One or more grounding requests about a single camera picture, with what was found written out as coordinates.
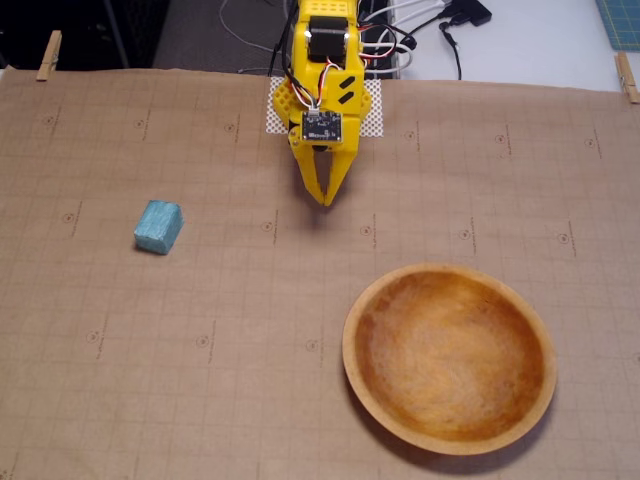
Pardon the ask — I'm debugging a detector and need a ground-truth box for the blue wooden block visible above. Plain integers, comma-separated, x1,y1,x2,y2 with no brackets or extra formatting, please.
133,199,185,256

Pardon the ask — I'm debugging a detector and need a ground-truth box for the round wooden bowl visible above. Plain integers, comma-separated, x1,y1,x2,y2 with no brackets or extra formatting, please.
342,263,558,456

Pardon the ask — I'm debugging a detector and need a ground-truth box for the black cable with plug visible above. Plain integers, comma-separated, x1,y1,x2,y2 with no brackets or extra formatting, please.
438,18,462,81

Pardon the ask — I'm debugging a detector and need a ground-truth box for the black camera cable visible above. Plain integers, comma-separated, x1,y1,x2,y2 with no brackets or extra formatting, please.
278,0,314,109

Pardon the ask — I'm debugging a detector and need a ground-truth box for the green cutting mat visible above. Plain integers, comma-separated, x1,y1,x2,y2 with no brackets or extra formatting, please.
594,0,640,51

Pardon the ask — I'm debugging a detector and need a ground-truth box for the wooden clothespin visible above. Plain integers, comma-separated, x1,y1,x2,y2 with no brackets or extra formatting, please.
613,51,640,105
35,29,64,82

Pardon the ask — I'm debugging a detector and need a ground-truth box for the black adapter box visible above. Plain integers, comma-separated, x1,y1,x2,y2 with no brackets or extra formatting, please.
442,0,494,27

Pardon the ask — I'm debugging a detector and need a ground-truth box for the red white black servo wire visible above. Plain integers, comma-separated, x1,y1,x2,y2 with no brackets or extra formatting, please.
357,27,419,69
292,57,351,111

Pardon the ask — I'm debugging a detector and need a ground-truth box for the looped white cable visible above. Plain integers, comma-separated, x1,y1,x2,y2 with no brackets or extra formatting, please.
367,29,417,77

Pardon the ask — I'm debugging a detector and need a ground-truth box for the white mesh mat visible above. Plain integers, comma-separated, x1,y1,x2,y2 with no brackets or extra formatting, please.
264,77,385,139

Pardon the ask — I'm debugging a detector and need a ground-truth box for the black camera circuit board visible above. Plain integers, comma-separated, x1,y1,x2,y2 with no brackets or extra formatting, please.
301,110,345,151

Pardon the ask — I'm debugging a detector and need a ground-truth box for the grey metal pole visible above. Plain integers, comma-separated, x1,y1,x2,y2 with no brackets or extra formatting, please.
105,0,131,69

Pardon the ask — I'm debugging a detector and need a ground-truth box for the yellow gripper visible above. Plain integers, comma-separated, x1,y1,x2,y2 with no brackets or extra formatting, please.
288,22,366,208

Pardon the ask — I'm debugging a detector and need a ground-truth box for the brown gridded paper mat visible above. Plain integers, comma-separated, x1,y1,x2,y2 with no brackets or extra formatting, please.
0,67,640,480

